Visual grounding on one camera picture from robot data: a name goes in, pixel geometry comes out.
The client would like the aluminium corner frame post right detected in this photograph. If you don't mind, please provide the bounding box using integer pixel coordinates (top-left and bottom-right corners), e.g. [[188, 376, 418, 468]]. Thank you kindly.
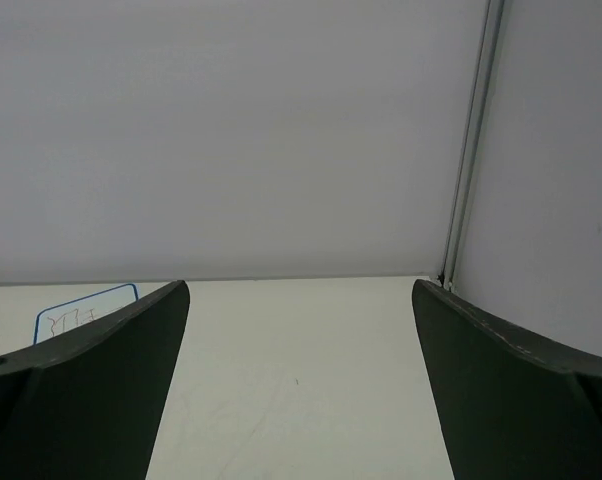
[[438, 0, 505, 290]]

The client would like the blue-framed small whiteboard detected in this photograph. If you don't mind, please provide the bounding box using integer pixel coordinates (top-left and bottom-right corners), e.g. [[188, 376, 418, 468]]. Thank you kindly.
[[33, 283, 140, 345]]

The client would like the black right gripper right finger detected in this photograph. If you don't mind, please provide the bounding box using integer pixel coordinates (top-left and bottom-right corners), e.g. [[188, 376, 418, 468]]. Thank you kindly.
[[412, 280, 602, 479]]

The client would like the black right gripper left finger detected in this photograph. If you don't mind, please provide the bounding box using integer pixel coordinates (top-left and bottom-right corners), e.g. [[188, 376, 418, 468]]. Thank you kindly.
[[0, 281, 189, 479]]

